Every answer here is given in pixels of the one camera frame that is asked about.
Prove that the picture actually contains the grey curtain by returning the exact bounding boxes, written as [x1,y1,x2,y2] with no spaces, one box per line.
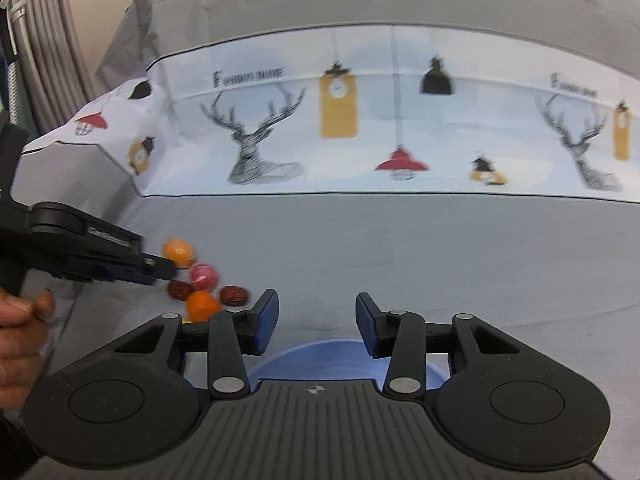
[10,0,98,133]

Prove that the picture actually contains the red plastic-wrapped apple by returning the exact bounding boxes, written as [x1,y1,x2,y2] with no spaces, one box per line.
[189,262,221,293]

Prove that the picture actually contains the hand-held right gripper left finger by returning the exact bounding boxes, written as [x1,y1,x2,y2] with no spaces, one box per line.
[112,289,280,401]

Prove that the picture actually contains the person's left hand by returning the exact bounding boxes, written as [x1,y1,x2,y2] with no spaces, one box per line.
[0,287,55,411]

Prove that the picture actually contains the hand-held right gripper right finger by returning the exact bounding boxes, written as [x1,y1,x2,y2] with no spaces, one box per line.
[355,292,526,396]

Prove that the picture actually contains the blue bowl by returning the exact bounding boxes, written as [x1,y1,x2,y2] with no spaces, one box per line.
[247,340,446,394]

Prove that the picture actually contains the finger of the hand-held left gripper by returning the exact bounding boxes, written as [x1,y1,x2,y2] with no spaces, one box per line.
[27,202,177,281]
[50,254,157,287]

